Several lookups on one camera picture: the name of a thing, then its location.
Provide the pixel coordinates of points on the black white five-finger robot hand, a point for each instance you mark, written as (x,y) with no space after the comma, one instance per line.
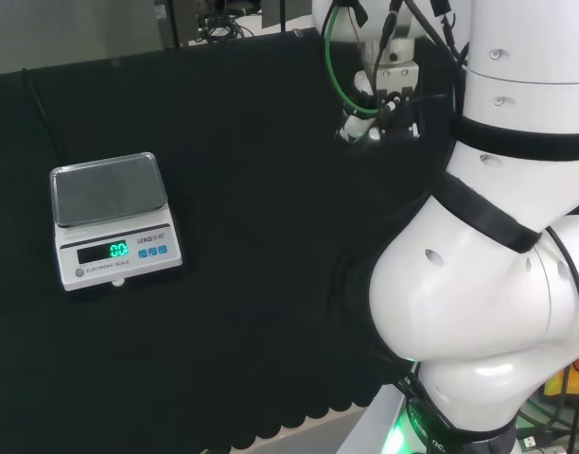
(398,113)

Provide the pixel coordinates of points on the white electronic balance steel pan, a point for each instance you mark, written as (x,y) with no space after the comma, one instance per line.
(112,222)

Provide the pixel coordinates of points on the black tripod pole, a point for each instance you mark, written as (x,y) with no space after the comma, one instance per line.
(283,16)

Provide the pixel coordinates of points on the black bench cloth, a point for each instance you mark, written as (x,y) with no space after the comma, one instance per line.
(251,227)

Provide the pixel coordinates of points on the silver usb plug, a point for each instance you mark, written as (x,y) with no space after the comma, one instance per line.
(531,442)

